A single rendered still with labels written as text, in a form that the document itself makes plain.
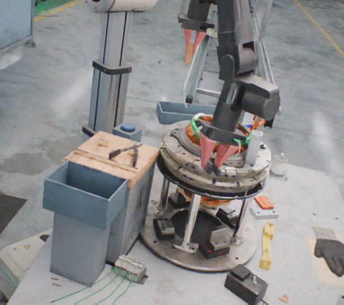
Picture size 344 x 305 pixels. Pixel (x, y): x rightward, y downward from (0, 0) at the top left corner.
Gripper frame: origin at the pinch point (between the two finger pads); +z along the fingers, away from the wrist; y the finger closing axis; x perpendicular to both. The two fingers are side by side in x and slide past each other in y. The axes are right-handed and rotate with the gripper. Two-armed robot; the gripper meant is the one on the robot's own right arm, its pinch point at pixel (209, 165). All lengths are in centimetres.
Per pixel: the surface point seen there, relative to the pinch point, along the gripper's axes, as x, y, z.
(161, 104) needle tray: 65, 1, 0
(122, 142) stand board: 30.8, -14.7, 7.9
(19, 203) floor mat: 166, -38, 95
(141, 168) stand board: 17.3, -10.6, 9.7
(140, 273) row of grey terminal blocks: 11.4, -4.1, 35.9
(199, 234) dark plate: 31.5, 17.2, 31.4
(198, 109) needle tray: 65, 15, -2
